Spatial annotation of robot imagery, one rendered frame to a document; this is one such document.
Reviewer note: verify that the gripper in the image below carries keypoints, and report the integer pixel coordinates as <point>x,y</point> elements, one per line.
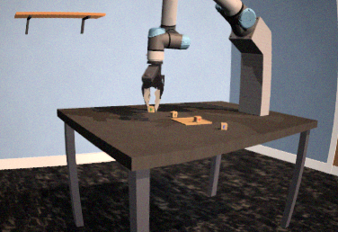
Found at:
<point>158,82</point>

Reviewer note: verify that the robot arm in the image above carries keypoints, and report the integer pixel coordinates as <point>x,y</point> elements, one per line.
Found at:
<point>242,19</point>

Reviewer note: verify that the orange square mat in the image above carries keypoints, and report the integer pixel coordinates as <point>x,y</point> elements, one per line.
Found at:
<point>189,121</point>

